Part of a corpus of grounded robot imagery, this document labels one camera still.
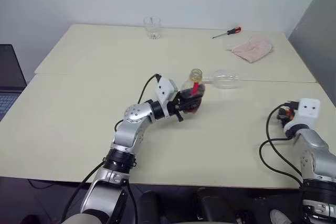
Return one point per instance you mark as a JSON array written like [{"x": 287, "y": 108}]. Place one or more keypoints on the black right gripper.
[{"x": 284, "y": 117}]

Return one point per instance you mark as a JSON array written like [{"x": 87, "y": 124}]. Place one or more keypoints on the dark laptop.
[{"x": 10, "y": 72}]

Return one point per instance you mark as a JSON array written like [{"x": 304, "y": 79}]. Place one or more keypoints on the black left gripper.
[{"x": 175, "y": 107}]

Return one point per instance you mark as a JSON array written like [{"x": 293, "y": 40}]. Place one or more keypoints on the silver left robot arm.
[{"x": 131, "y": 115}]

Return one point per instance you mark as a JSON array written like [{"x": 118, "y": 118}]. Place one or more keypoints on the dark rounded shape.
[{"x": 210, "y": 205}]

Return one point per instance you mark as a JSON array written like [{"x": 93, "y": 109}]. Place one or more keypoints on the beige robot torso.
[{"x": 84, "y": 220}]

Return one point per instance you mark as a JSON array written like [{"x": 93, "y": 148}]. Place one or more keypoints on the clear glass tumbler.
[{"x": 152, "y": 26}]

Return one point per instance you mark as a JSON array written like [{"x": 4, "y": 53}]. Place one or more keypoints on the pink folded cloth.
[{"x": 253, "y": 48}]

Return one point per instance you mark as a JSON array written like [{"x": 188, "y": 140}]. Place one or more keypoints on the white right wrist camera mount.
[{"x": 309, "y": 108}]

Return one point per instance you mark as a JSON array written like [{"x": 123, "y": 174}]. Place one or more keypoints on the orange and black screwdriver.
[{"x": 233, "y": 31}]

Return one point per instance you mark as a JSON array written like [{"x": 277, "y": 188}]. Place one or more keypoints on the white shoe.
[{"x": 279, "y": 217}]

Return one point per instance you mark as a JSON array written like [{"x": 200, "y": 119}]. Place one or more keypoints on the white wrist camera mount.
[
  {"x": 163, "y": 90},
  {"x": 309, "y": 108}
]

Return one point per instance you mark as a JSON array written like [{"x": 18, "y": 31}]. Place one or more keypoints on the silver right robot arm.
[{"x": 312, "y": 140}]

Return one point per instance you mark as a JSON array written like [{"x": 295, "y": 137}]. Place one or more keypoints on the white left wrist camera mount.
[{"x": 163, "y": 90}]

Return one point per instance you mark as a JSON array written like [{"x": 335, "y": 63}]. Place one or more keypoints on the bottle with dark red liquid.
[{"x": 195, "y": 77}]

